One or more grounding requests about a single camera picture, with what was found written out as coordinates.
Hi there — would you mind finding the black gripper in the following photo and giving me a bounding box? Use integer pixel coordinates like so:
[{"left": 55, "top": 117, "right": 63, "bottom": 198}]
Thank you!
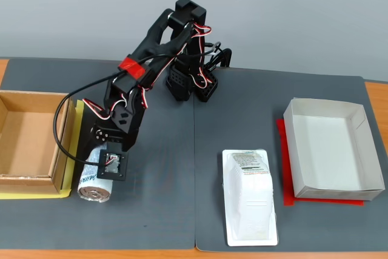
[{"left": 92, "top": 120, "right": 129, "bottom": 152}]

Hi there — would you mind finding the white and blue drink can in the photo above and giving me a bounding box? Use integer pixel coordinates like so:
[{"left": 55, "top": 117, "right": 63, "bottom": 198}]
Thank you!
[{"left": 77, "top": 146, "right": 113, "bottom": 203}]

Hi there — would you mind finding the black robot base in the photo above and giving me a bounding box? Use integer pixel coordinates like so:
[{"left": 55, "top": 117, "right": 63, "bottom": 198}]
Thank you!
[{"left": 165, "top": 61, "right": 219, "bottom": 103}]

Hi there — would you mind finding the brown cardboard box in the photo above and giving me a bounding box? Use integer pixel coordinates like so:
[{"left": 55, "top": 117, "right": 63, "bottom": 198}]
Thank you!
[{"left": 0, "top": 90, "right": 76, "bottom": 195}]

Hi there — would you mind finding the white paper box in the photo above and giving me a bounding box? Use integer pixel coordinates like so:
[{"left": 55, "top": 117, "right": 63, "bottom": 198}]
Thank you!
[{"left": 283, "top": 97, "right": 386, "bottom": 201}]

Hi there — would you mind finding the yellow paper sheet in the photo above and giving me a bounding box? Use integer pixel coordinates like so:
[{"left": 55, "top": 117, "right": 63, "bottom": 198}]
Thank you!
[{"left": 0, "top": 99, "right": 85, "bottom": 201}]

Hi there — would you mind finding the dark grey table mat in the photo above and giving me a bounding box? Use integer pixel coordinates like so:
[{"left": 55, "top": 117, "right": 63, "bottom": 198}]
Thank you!
[
  {"left": 193, "top": 67, "right": 376, "bottom": 253},
  {"left": 0, "top": 58, "right": 196, "bottom": 251}
]

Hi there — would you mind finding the red tape strip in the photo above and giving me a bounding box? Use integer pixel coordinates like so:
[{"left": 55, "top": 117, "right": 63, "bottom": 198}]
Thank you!
[{"left": 118, "top": 56, "right": 146, "bottom": 79}]

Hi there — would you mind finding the black table clamp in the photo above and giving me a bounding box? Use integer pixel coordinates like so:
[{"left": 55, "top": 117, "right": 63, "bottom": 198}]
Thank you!
[{"left": 209, "top": 41, "right": 233, "bottom": 69}]

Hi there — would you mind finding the white plastic packaged tray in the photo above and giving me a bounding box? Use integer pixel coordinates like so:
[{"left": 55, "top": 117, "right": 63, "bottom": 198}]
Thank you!
[{"left": 221, "top": 149, "right": 279, "bottom": 247}]

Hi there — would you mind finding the red paper sheet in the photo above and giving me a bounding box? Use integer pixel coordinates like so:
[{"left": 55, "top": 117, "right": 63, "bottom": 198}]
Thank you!
[{"left": 275, "top": 118, "right": 364, "bottom": 207}]

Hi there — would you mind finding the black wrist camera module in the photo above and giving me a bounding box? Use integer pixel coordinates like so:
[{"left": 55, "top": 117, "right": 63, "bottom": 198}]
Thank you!
[{"left": 96, "top": 149, "right": 129, "bottom": 183}]

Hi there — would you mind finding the black camera cable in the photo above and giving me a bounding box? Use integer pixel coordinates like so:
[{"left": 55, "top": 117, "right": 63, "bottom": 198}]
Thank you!
[{"left": 53, "top": 69, "right": 128, "bottom": 167}]

